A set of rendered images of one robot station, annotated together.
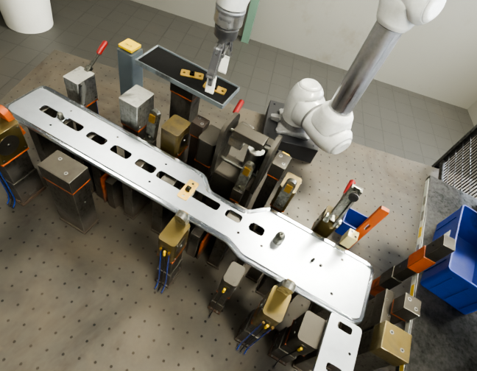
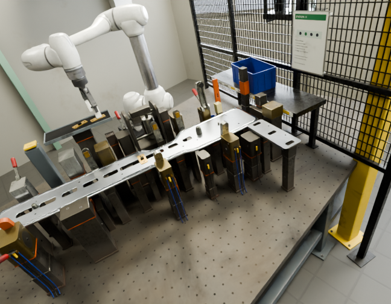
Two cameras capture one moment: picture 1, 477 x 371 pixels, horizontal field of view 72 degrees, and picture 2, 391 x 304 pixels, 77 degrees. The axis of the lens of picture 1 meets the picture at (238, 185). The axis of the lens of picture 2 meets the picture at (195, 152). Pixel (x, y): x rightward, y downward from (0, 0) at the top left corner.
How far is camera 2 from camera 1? 0.64 m
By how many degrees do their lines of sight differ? 26
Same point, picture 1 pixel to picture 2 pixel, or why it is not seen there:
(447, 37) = not seen: hidden behind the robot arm
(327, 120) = (154, 95)
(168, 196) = (139, 167)
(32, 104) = not seen: hidden behind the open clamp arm
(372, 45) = (137, 47)
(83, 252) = (130, 255)
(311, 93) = (134, 96)
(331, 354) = (265, 131)
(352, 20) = (102, 88)
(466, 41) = (155, 54)
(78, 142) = (63, 201)
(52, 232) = (101, 271)
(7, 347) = not seen: outside the picture
